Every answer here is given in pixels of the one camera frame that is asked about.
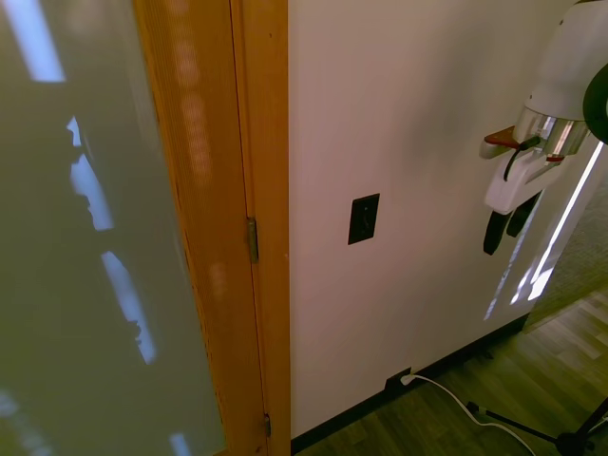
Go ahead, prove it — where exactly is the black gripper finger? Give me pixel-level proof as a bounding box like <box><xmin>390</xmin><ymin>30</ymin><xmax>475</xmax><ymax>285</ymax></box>
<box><xmin>483</xmin><ymin>208</ymin><xmax>505</xmax><ymax>257</ymax></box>
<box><xmin>504</xmin><ymin>191</ymin><xmax>543</xmax><ymax>239</ymax></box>

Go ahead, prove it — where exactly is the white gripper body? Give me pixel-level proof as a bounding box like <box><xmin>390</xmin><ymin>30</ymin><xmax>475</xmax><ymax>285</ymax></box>
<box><xmin>484</xmin><ymin>135</ymin><xmax>593</xmax><ymax>216</ymax></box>

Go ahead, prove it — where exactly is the black wall light switch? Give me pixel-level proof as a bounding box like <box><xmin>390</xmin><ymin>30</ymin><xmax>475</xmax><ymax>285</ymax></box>
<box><xmin>347</xmin><ymin>192</ymin><xmax>381</xmax><ymax>247</ymax></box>

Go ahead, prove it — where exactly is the black tripod stand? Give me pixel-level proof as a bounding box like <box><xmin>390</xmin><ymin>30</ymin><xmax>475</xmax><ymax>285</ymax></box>
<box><xmin>466</xmin><ymin>394</ymin><xmax>608</xmax><ymax>456</ymax></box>

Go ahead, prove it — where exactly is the large metal door hinge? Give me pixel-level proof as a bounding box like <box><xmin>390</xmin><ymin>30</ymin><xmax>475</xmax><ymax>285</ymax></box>
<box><xmin>244</xmin><ymin>217</ymin><xmax>260</xmax><ymax>265</ymax></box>

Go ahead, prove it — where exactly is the frosted glass wooden door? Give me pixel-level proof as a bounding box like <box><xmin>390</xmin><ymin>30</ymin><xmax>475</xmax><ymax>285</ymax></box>
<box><xmin>0</xmin><ymin>0</ymin><xmax>268</xmax><ymax>456</ymax></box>

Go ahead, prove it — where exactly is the black camera cable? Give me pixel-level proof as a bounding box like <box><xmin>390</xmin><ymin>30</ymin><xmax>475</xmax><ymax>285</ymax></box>
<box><xmin>503</xmin><ymin>136</ymin><xmax>542</xmax><ymax>182</ymax></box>

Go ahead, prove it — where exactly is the red and white wrist camera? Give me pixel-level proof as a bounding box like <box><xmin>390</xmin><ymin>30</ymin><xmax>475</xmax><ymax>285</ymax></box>
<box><xmin>478</xmin><ymin>124</ymin><xmax>520</xmax><ymax>161</ymax></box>

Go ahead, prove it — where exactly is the black wall baseboard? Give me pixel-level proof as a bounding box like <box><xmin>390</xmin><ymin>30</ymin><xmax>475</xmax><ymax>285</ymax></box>
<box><xmin>290</xmin><ymin>313</ymin><xmax>528</xmax><ymax>456</ymax></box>

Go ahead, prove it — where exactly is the white power cable with plug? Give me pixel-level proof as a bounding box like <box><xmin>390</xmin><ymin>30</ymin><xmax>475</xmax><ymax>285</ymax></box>
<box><xmin>400</xmin><ymin>373</ymin><xmax>537</xmax><ymax>450</ymax></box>

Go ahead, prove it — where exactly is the wooden door frame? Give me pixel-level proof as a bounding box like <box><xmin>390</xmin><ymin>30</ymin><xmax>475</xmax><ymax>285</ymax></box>
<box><xmin>229</xmin><ymin>0</ymin><xmax>292</xmax><ymax>456</ymax></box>

